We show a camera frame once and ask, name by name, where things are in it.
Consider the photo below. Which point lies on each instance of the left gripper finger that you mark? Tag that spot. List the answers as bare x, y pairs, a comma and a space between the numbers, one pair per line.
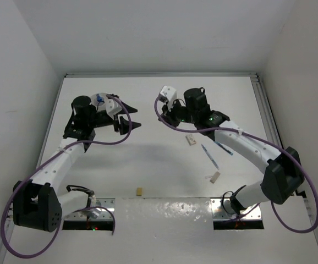
126, 106
125, 125

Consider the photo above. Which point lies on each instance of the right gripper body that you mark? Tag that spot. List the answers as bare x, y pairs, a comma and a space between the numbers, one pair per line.
179, 113

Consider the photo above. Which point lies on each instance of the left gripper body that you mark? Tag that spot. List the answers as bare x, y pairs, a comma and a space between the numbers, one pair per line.
100, 121

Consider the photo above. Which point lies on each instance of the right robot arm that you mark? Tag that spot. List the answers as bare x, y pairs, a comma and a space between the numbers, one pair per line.
281, 177

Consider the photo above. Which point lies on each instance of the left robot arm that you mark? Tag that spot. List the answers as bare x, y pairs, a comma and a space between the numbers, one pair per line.
36, 203

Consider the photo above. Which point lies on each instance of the white round divided container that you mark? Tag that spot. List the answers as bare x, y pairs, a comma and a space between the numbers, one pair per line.
101, 107

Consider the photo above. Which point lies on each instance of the staples box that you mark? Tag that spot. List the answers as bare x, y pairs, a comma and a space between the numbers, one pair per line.
190, 139

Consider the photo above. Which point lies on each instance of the blue ballpoint pen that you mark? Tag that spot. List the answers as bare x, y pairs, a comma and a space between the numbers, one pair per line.
210, 157

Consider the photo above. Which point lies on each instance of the teal gel pen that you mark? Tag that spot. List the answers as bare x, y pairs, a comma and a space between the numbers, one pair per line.
224, 148

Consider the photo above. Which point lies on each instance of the small yellow eraser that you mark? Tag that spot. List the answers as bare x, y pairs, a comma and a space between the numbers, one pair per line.
139, 191

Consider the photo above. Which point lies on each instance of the beige eraser block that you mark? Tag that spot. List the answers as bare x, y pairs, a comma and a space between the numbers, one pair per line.
214, 177

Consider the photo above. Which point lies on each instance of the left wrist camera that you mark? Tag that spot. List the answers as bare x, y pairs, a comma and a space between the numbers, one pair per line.
112, 107

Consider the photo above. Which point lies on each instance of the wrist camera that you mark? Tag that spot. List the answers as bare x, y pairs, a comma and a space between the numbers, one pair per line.
112, 107
168, 95

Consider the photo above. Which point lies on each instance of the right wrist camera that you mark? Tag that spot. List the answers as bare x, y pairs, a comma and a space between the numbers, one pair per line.
168, 95

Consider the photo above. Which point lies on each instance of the left base plate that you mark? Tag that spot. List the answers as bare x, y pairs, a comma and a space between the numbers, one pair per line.
102, 212

